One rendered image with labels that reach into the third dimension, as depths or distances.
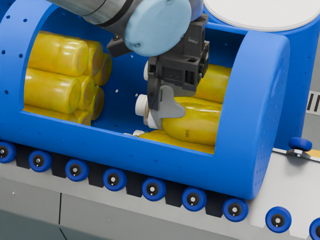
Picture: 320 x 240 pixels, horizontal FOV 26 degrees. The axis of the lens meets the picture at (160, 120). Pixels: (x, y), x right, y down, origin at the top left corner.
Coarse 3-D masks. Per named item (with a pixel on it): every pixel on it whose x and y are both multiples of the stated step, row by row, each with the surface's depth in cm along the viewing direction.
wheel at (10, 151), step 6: (0, 144) 131; (6, 144) 130; (12, 144) 131; (0, 150) 130; (6, 150) 130; (12, 150) 130; (0, 156) 131; (6, 156) 130; (12, 156) 130; (0, 162) 131; (6, 162) 131
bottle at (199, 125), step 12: (192, 108) 115; (204, 108) 115; (216, 108) 115; (168, 120) 116; (180, 120) 115; (192, 120) 114; (204, 120) 114; (216, 120) 113; (168, 132) 117; (180, 132) 115; (192, 132) 114; (204, 132) 114; (216, 132) 113; (204, 144) 116
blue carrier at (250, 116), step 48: (0, 0) 139; (0, 48) 116; (240, 48) 110; (288, 48) 118; (0, 96) 117; (240, 96) 106; (48, 144) 121; (96, 144) 116; (144, 144) 112; (240, 144) 106; (240, 192) 113
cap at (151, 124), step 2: (150, 114) 118; (148, 116) 118; (150, 116) 118; (148, 118) 118; (150, 118) 118; (152, 118) 118; (148, 120) 118; (150, 120) 118; (152, 120) 118; (148, 122) 118; (150, 122) 118; (152, 122) 118; (154, 122) 118; (148, 124) 118; (150, 124) 118; (152, 124) 118; (154, 124) 118; (150, 126) 119; (152, 126) 118; (154, 126) 118; (156, 126) 118; (152, 128) 119; (154, 128) 119; (156, 128) 119; (158, 128) 119
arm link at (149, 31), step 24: (48, 0) 76; (72, 0) 75; (96, 0) 76; (120, 0) 77; (144, 0) 78; (168, 0) 79; (96, 24) 80; (120, 24) 80; (144, 24) 79; (168, 24) 81; (144, 48) 82; (168, 48) 84
